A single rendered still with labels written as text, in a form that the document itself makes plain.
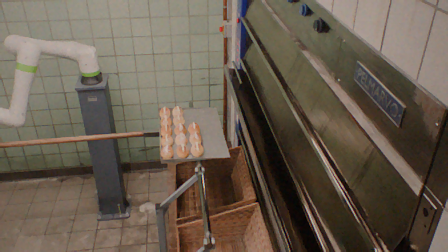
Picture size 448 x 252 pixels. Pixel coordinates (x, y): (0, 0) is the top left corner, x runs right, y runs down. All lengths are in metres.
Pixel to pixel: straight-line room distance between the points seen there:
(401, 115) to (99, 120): 2.45
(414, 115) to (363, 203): 0.29
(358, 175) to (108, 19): 2.66
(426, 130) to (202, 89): 2.91
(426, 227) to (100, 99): 2.47
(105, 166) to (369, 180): 2.52
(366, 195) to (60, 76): 2.98
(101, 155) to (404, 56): 2.66
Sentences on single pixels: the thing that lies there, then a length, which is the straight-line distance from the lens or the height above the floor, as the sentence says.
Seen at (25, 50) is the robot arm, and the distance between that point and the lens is 2.71.
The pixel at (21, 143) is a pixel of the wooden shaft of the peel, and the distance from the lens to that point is 2.49.
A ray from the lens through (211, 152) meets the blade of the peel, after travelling 2.21.
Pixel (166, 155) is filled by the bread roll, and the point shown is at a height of 1.21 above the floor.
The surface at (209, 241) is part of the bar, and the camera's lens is 1.74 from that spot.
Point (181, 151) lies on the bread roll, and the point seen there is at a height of 1.22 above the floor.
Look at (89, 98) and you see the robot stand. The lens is 3.03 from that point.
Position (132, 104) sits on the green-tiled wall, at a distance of 3.72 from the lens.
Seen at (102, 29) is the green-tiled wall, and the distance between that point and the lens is 3.48.
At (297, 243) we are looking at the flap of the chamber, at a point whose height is 1.41.
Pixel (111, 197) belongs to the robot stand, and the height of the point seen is 0.21.
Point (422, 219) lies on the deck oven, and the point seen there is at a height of 1.87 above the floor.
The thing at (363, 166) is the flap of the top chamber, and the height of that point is 1.81.
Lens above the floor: 2.45
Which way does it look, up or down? 31 degrees down
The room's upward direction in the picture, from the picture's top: straight up
